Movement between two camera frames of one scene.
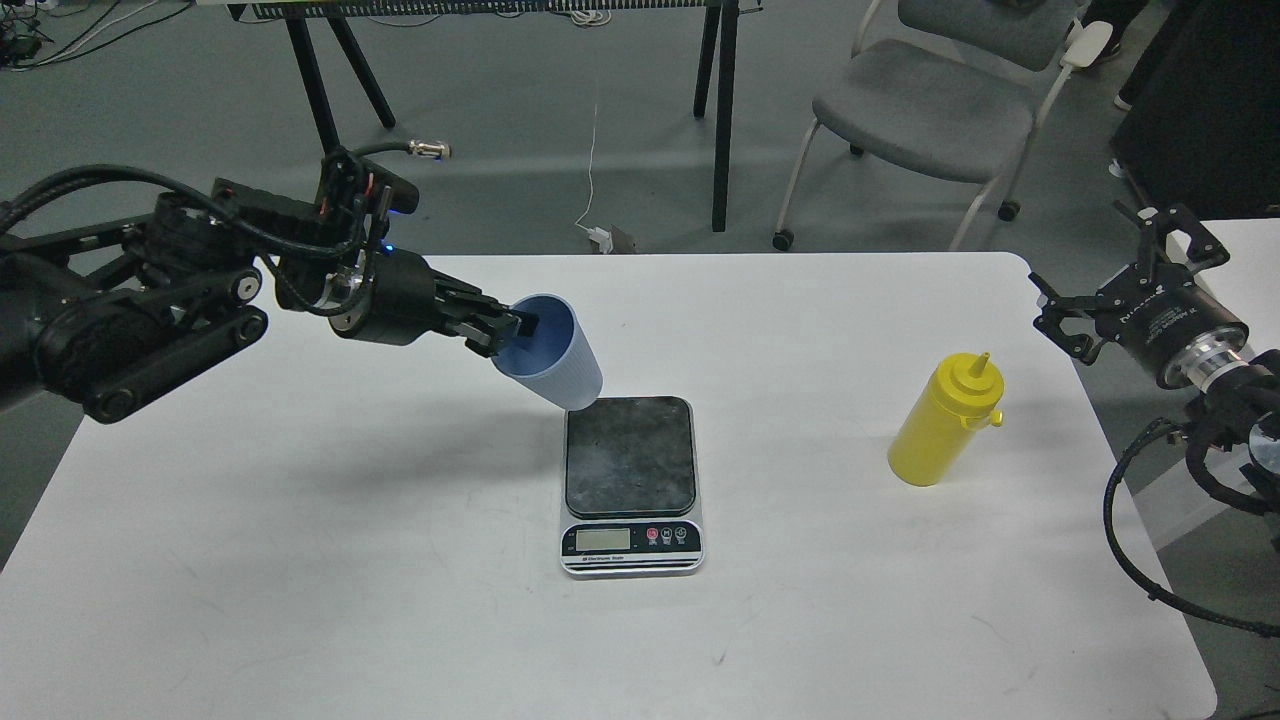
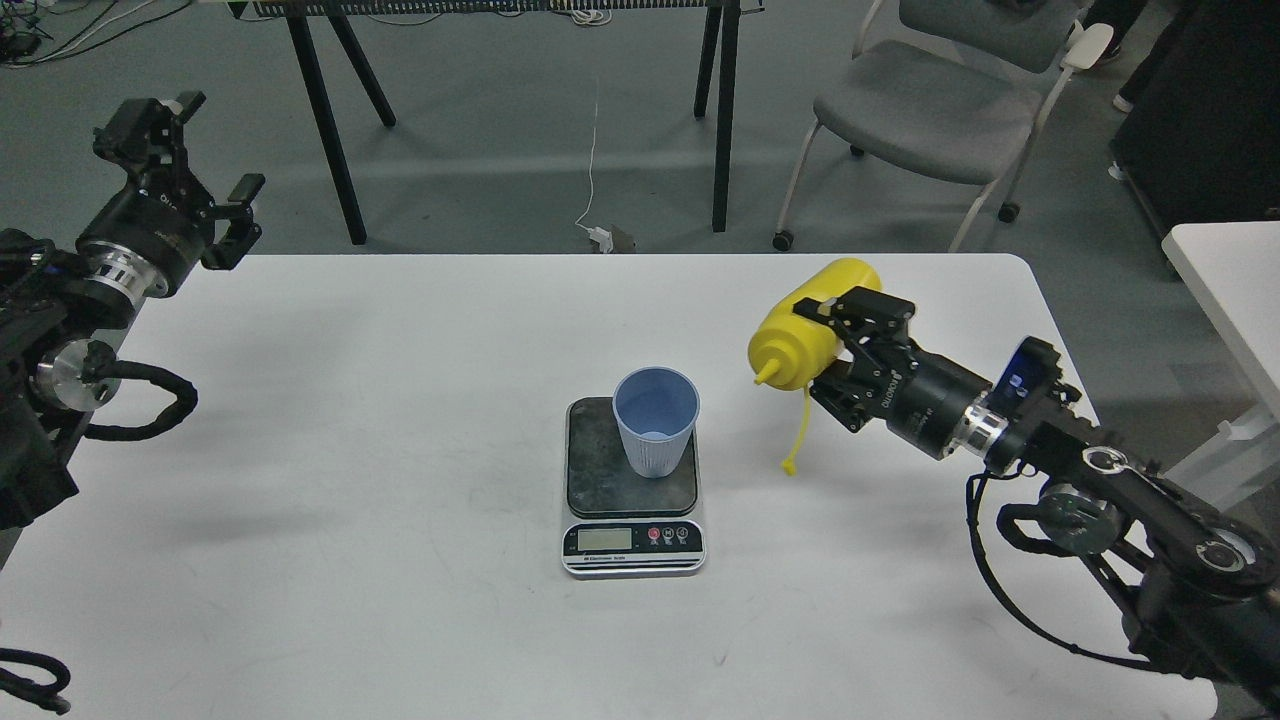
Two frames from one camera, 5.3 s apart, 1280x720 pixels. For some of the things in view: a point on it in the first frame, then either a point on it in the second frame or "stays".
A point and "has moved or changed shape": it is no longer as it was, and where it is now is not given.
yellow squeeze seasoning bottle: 959,398 has moved or changed shape
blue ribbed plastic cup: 557,363 → 656,408
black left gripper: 399,304 → 155,234
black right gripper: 1181,334 → 923,398
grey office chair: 961,96 stays
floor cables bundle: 39,33 stays
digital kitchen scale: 630,502 stays
